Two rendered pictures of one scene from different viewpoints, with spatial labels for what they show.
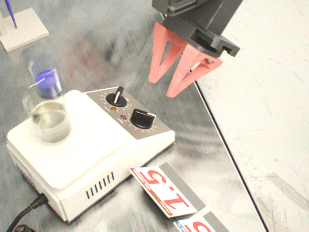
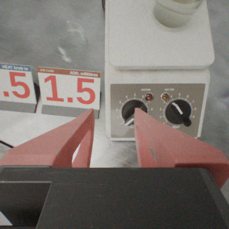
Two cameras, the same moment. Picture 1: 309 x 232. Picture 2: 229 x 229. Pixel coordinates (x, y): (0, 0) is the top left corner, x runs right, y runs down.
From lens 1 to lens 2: 0.65 m
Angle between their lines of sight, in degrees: 47
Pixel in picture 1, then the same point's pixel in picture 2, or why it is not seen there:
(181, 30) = (105, 192)
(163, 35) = (164, 146)
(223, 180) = not seen: hidden behind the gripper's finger
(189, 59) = (36, 141)
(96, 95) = (195, 94)
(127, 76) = not seen: hidden behind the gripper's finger
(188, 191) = (61, 111)
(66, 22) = not seen: outside the picture
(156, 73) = (136, 121)
